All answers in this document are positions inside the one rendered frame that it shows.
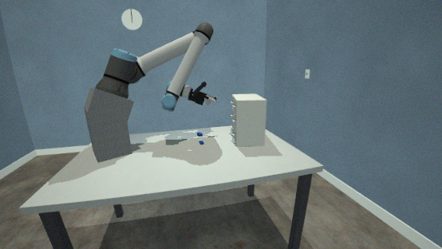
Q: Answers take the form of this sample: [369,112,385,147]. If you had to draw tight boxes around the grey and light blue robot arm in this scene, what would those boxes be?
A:
[95,22,213,112]

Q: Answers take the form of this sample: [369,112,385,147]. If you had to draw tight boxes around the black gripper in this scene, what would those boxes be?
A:
[188,89,217,105]

